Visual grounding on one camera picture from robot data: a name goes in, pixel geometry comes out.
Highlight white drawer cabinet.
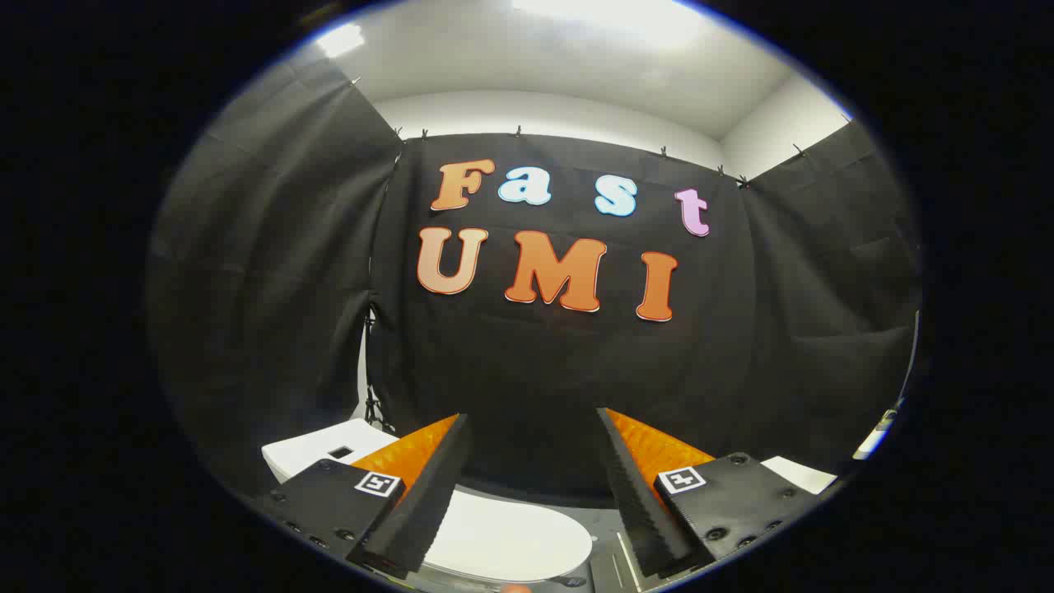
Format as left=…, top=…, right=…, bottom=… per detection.
left=762, top=455, right=839, bottom=495

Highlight white toilet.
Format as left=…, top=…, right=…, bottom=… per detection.
left=262, top=418, right=402, bottom=485

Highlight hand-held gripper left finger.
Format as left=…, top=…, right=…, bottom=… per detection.
left=251, top=413, right=472, bottom=581

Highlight white toilet lid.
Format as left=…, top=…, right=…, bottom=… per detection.
left=422, top=489, right=595, bottom=586

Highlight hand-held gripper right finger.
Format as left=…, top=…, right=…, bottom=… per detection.
left=596, top=407, right=842, bottom=579

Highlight black backdrop cloth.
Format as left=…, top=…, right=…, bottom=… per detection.
left=147, top=58, right=921, bottom=503

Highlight ceiling light panel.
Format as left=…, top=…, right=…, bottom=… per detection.
left=511, top=0, right=709, bottom=38
left=315, top=22, right=366, bottom=59

